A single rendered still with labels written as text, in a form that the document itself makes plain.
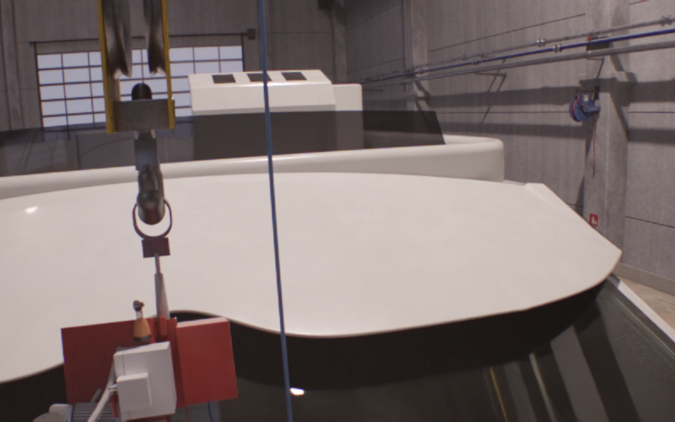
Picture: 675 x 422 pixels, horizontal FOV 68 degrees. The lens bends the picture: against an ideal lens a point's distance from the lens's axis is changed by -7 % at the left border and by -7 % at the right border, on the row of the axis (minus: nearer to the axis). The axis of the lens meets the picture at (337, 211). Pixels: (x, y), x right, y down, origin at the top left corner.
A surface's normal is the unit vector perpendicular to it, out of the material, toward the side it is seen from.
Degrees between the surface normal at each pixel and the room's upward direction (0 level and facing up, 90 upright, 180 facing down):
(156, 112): 90
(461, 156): 90
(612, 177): 90
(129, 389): 75
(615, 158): 90
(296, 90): 61
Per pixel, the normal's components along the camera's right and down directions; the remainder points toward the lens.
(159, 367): 0.26, -0.15
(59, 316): 0.03, -0.86
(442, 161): 0.29, 0.16
